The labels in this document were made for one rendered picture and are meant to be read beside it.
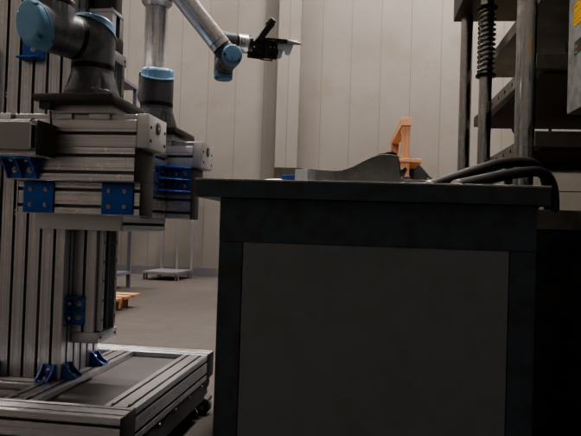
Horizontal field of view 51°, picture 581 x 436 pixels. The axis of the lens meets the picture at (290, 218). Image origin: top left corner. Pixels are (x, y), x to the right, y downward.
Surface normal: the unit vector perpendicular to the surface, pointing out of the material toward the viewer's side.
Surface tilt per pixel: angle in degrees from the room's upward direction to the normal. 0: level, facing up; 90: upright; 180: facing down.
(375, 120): 90
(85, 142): 90
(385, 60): 90
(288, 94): 90
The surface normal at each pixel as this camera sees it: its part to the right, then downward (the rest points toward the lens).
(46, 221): -0.14, -0.02
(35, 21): -0.55, 0.10
